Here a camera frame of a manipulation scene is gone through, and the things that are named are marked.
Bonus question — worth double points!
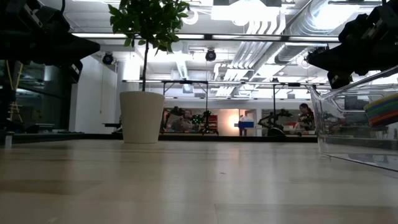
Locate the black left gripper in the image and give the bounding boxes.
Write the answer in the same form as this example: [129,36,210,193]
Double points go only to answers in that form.
[0,32,101,83]

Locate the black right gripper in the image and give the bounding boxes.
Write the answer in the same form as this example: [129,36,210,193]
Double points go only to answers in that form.
[306,37,398,90]

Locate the small yellow measuring cup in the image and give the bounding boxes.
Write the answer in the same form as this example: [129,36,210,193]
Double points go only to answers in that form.
[363,92,398,110]

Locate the red measuring cup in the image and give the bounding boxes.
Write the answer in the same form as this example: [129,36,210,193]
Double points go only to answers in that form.
[368,109,398,123]

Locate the clear plastic basket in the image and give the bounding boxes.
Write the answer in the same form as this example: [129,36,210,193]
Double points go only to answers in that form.
[307,65,398,172]

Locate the person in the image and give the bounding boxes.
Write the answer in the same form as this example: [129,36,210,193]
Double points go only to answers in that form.
[170,108,194,133]
[297,103,315,133]

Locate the white ceiling ducts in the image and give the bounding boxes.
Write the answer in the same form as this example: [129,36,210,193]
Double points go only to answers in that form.
[214,0,312,97]

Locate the green plant in white pot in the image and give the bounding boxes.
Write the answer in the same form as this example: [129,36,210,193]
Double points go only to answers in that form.
[108,0,190,144]

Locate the white round ceiling fixture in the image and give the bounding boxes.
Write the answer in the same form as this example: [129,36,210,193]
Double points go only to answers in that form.
[182,9,200,26]

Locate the long ceiling light strip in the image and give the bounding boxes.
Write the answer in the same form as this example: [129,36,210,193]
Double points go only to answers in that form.
[71,32,341,44]

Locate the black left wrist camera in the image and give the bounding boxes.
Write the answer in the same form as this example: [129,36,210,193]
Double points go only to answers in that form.
[9,0,72,34]

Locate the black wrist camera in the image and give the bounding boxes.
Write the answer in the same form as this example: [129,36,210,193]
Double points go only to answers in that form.
[338,0,398,41]
[9,0,72,34]

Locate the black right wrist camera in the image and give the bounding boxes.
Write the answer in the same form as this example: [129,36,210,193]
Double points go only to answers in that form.
[338,0,398,41]

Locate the yellow extension cable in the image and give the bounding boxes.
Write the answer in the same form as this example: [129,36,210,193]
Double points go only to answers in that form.
[5,60,23,123]

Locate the black background frame station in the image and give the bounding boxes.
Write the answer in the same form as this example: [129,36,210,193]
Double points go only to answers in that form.
[123,79,321,136]

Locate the black aluminium table frame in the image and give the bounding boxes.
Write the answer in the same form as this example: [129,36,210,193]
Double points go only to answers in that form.
[0,130,318,149]

